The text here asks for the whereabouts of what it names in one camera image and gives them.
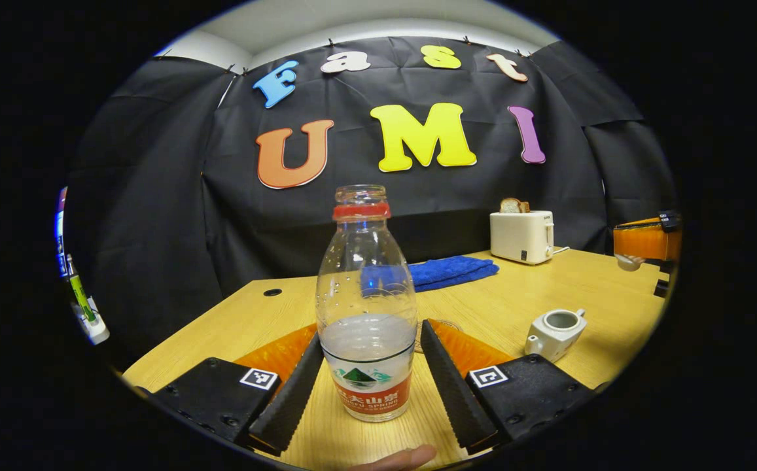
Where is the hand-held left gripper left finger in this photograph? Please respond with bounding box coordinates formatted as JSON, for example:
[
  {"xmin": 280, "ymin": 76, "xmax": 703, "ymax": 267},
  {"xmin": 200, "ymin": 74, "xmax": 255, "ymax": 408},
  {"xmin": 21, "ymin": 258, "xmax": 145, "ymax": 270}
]
[{"xmin": 149, "ymin": 324, "xmax": 325, "ymax": 457}]

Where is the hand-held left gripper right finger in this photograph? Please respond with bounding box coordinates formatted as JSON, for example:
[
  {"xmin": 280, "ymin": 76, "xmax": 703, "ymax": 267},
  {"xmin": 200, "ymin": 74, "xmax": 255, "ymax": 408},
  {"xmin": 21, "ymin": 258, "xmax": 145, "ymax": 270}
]
[{"xmin": 421, "ymin": 319, "xmax": 595, "ymax": 455}]

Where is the white ceramic teacup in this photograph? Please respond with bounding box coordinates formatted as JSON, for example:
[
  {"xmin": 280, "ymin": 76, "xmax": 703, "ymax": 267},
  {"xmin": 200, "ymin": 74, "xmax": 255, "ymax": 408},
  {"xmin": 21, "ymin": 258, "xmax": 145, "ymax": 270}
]
[{"xmin": 525, "ymin": 309, "xmax": 588, "ymax": 362}]

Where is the clear plastic water bottle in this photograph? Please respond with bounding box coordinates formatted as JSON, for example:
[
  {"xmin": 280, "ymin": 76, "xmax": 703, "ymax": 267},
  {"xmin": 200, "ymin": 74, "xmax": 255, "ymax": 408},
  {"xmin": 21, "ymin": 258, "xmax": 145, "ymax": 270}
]
[{"xmin": 316, "ymin": 184, "xmax": 418, "ymax": 423}]

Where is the blue folded towel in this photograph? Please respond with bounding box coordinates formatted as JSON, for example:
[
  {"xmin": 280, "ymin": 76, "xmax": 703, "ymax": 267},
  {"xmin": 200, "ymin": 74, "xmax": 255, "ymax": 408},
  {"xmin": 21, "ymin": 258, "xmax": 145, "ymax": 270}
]
[{"xmin": 360, "ymin": 256, "xmax": 501, "ymax": 294}]

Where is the white toaster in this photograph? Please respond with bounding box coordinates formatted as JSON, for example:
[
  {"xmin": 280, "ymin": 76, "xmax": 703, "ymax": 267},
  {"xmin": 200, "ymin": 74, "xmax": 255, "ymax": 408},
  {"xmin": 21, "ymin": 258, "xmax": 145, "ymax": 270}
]
[{"xmin": 489, "ymin": 210, "xmax": 555, "ymax": 266}]

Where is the white holder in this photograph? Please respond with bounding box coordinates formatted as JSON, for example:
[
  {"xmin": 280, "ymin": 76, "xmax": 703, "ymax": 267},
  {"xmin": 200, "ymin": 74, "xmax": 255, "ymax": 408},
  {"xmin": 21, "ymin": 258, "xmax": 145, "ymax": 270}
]
[{"xmin": 76, "ymin": 296, "xmax": 110, "ymax": 345}]

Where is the green tube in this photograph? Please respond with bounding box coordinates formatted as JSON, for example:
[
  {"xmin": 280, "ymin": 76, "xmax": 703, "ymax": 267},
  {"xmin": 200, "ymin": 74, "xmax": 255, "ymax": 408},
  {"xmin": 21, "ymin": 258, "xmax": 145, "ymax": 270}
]
[{"xmin": 67, "ymin": 255, "xmax": 97, "ymax": 325}]

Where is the computer monitor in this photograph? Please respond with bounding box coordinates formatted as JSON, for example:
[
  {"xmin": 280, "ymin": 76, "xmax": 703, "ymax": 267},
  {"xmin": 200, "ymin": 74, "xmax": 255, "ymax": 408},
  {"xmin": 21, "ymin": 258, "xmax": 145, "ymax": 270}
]
[{"xmin": 56, "ymin": 188, "xmax": 69, "ymax": 277}]

